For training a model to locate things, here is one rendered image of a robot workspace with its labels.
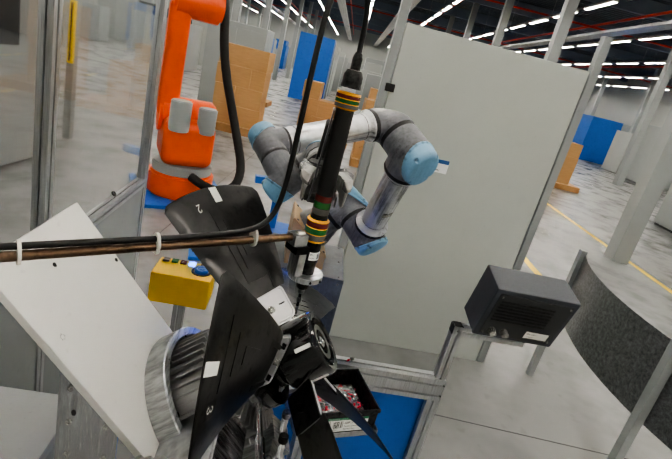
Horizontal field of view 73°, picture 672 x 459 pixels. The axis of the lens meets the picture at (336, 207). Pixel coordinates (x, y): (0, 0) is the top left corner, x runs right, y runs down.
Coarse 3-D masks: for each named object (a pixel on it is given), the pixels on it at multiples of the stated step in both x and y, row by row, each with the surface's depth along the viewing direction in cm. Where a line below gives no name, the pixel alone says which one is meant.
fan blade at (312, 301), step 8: (288, 280) 113; (288, 288) 108; (296, 288) 110; (312, 288) 118; (288, 296) 104; (296, 296) 105; (304, 296) 107; (312, 296) 110; (320, 296) 115; (304, 304) 103; (312, 304) 105; (320, 304) 108; (328, 304) 113; (304, 312) 99; (320, 312) 103
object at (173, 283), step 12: (156, 264) 126; (168, 264) 127; (180, 264) 128; (156, 276) 122; (168, 276) 122; (180, 276) 122; (192, 276) 124; (204, 276) 125; (156, 288) 123; (168, 288) 123; (180, 288) 123; (192, 288) 123; (204, 288) 124; (156, 300) 124; (168, 300) 124; (180, 300) 124; (192, 300) 125; (204, 300) 125
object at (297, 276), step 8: (288, 232) 84; (296, 240) 83; (304, 240) 84; (288, 248) 85; (296, 248) 83; (304, 248) 84; (296, 256) 85; (304, 256) 86; (288, 264) 87; (296, 264) 85; (288, 272) 88; (296, 272) 86; (320, 272) 91; (296, 280) 87; (304, 280) 86; (312, 280) 87; (320, 280) 88
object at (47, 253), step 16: (192, 240) 71; (208, 240) 72; (224, 240) 74; (240, 240) 76; (272, 240) 80; (288, 240) 83; (0, 256) 55; (16, 256) 56; (32, 256) 57; (48, 256) 58; (64, 256) 60; (80, 256) 61
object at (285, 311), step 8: (280, 288) 86; (264, 296) 84; (272, 296) 85; (280, 296) 86; (264, 304) 84; (272, 304) 84; (288, 304) 86; (280, 312) 85; (288, 312) 85; (280, 320) 84
